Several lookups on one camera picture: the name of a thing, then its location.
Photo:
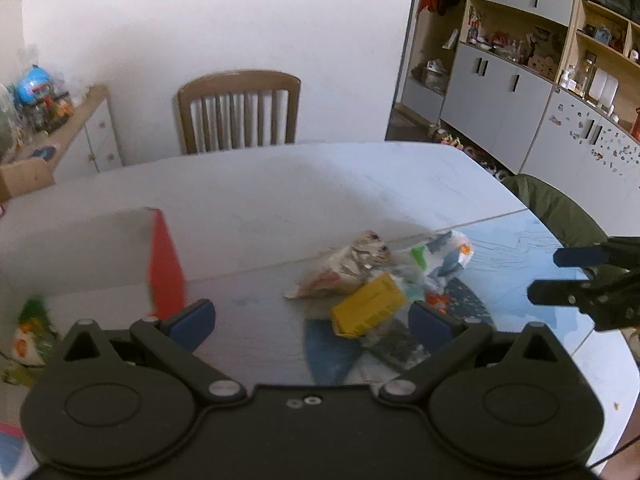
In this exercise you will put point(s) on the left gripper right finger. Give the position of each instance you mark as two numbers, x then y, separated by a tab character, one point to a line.
451	344

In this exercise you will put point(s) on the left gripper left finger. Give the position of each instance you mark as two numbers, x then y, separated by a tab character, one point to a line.
170	344

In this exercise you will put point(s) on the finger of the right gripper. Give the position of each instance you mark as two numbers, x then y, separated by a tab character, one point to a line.
560	293
581	256

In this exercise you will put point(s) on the yellow snack box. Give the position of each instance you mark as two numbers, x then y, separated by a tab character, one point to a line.
367	308

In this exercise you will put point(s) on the white grey orange plastic bag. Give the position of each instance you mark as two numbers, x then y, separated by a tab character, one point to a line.
434	262

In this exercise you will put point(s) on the silver foil snack bag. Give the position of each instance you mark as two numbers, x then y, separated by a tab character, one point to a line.
344	270

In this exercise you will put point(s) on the green cushioned chair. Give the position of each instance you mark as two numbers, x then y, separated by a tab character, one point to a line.
565	219

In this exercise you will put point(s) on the small red orange wrapper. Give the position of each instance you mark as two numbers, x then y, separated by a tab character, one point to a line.
437	301

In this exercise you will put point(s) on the dark clear plastic packet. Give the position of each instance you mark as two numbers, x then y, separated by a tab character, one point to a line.
393	344

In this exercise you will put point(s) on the red white cardboard box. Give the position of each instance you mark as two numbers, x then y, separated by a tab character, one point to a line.
113	268

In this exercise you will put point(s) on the green orange snack packet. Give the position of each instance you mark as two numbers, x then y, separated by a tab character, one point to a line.
35	337

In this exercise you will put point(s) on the white drawer sideboard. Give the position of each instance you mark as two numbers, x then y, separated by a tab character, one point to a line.
86	144

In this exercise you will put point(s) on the brown cardboard box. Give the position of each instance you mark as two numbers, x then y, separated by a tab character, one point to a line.
31	172

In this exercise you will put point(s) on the brown wooden chair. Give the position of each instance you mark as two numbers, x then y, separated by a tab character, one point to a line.
239	109

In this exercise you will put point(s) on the grey wooden wall cabinet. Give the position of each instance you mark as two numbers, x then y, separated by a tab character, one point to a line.
548	88

